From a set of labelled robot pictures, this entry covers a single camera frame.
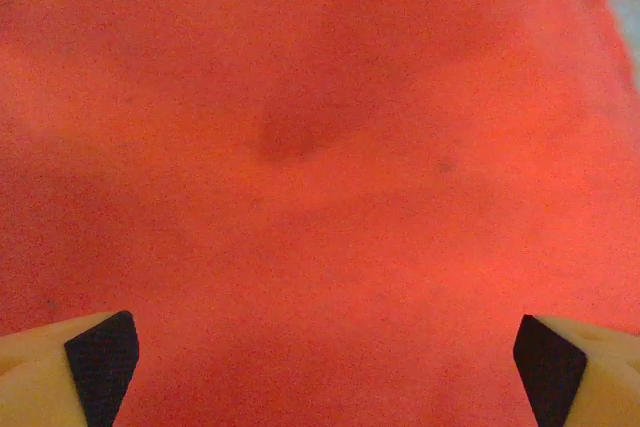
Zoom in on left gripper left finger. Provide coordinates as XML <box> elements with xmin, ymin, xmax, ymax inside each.
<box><xmin>0</xmin><ymin>310</ymin><xmax>139</xmax><ymax>427</ymax></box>

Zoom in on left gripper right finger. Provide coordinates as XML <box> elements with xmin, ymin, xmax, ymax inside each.
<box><xmin>513</xmin><ymin>314</ymin><xmax>640</xmax><ymax>427</ymax></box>

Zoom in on red-orange shorts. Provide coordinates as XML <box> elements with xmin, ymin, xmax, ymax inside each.
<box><xmin>0</xmin><ymin>0</ymin><xmax>640</xmax><ymax>427</ymax></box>

